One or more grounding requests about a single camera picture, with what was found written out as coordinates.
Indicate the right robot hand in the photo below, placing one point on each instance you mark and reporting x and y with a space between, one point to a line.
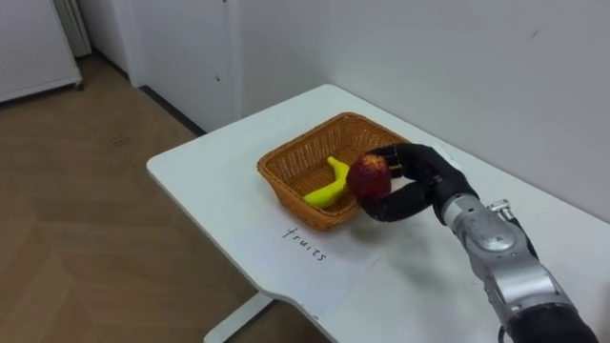
429 176

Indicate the red apple soft toy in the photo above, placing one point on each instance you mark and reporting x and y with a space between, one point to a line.
369 178

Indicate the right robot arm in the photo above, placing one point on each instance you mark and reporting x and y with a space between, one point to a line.
500 257

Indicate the yellow banana soft toy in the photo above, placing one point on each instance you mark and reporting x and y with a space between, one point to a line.
329 193

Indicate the orange wicker basket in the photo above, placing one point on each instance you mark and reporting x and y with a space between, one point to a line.
295 167

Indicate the white desk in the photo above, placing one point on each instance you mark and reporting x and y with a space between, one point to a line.
214 190

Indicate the white wheeled cabinet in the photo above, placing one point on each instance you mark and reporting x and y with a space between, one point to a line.
33 47

